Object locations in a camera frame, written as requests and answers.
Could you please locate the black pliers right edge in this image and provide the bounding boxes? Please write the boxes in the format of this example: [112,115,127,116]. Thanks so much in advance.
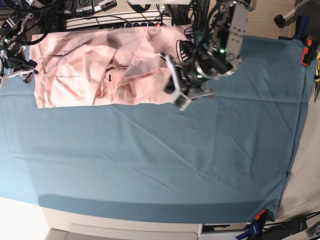
[313,79,320,103]

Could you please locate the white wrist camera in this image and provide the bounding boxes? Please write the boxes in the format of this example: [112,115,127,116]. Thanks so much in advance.
[171,91,192,112]
[0,75,9,89]

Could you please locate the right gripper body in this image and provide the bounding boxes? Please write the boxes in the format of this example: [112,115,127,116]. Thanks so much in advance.
[4,56,37,80]

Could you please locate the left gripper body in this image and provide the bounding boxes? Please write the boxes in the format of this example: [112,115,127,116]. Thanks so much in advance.
[157,52,216,100]

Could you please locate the orange black clamp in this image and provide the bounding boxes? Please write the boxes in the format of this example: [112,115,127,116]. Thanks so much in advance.
[300,39,319,67]
[254,209,269,221]

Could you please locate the blue clamp top right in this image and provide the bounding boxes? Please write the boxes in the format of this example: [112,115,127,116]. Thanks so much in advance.
[292,15,310,42]

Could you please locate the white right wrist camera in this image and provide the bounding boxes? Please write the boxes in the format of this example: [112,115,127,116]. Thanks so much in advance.
[0,75,9,89]

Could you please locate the black caster wheel leg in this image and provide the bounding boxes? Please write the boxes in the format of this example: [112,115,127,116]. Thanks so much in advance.
[274,0,310,29]

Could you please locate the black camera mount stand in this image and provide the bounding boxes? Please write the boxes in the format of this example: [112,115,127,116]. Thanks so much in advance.
[164,3,193,26]

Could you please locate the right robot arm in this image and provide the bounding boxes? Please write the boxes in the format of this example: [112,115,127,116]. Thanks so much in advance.
[0,0,64,88]

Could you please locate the orange black clamp upper right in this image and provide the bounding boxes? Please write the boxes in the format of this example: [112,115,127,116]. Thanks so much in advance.
[300,39,319,67]

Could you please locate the white power strip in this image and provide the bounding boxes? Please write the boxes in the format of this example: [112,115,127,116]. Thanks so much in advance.
[64,11,173,31]

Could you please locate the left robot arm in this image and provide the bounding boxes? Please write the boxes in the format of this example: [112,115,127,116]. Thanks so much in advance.
[159,0,257,104]

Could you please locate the orange black clamp lower right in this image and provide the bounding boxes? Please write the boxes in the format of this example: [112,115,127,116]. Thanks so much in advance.
[254,209,269,221]

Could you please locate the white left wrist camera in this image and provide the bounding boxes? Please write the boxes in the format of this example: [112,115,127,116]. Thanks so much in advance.
[171,91,192,112]

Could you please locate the pink T-shirt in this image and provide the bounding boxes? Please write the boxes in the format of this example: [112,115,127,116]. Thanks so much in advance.
[29,25,187,109]

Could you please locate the teal table cloth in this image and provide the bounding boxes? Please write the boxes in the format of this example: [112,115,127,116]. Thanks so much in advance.
[0,36,317,224]

